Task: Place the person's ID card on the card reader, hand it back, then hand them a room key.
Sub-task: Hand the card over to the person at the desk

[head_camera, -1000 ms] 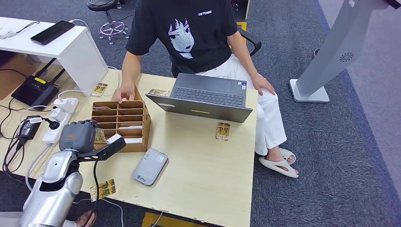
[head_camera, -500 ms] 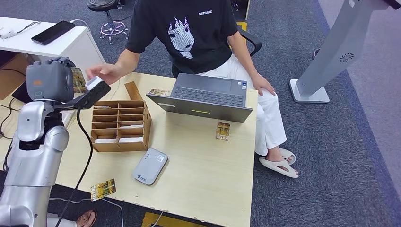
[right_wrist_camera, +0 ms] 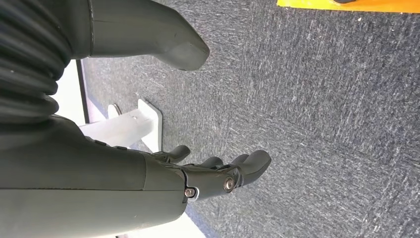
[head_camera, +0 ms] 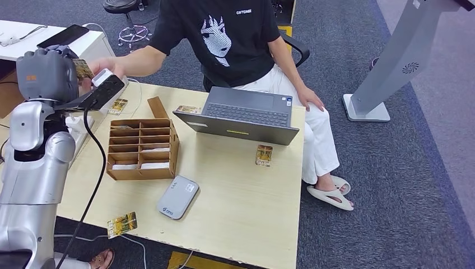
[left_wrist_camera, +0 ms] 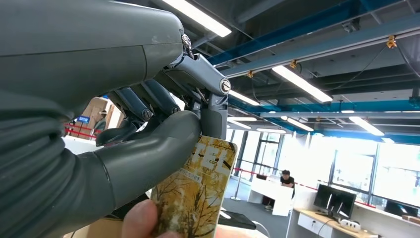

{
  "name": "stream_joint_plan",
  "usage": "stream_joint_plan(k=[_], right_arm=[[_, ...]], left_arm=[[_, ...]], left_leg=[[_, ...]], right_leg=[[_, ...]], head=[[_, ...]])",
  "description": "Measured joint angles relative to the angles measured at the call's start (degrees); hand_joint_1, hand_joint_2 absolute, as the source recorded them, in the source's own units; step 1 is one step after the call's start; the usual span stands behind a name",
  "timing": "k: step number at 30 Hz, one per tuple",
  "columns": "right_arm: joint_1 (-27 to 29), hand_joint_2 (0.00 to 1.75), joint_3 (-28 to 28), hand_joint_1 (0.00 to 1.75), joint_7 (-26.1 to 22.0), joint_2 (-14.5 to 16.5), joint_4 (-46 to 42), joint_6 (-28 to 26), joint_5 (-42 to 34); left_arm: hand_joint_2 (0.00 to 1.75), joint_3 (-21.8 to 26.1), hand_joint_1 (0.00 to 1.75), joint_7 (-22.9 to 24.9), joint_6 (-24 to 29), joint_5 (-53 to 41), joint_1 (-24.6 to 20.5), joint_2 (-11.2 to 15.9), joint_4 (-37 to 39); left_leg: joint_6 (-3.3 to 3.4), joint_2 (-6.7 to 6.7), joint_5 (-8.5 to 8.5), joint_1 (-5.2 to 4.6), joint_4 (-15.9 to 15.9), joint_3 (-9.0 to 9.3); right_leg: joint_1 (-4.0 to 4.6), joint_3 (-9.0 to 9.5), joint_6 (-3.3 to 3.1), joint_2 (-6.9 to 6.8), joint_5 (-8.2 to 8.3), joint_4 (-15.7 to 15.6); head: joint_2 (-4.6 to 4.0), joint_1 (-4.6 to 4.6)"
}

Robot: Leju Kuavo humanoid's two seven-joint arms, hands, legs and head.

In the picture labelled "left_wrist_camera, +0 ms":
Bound silver stanchion post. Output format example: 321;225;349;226
230;169;244;202

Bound black computer monitor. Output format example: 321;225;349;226
313;183;357;221

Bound white power strip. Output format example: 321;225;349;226
339;219;362;233

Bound wooden office desk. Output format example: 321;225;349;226
288;208;378;238

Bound white office desk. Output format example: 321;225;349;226
248;177;295;218

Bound ceiling light panel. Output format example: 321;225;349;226
228;90;261;107
348;117;385;137
160;0;232;38
287;118;315;132
271;65;334;103

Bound person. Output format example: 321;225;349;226
262;169;296;211

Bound yellow printed hotel card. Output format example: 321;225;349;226
149;135;238;238

